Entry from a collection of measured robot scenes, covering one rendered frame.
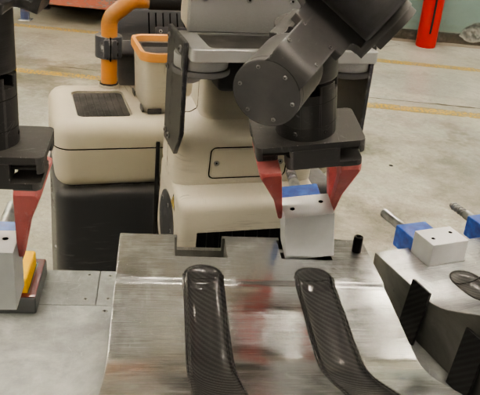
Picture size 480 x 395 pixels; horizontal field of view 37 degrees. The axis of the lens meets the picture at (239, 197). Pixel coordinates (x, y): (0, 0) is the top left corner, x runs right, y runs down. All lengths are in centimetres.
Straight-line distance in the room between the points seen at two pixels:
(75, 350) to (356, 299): 28
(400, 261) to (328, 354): 24
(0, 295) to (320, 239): 31
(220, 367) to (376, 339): 14
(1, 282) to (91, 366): 16
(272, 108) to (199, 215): 50
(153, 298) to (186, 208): 39
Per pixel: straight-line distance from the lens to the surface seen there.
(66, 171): 132
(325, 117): 66
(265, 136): 67
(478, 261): 88
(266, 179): 67
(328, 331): 66
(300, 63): 55
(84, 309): 80
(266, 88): 57
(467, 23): 625
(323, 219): 72
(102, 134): 130
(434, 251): 84
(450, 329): 76
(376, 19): 60
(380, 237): 278
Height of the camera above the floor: 126
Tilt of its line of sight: 25 degrees down
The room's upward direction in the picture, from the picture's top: 5 degrees clockwise
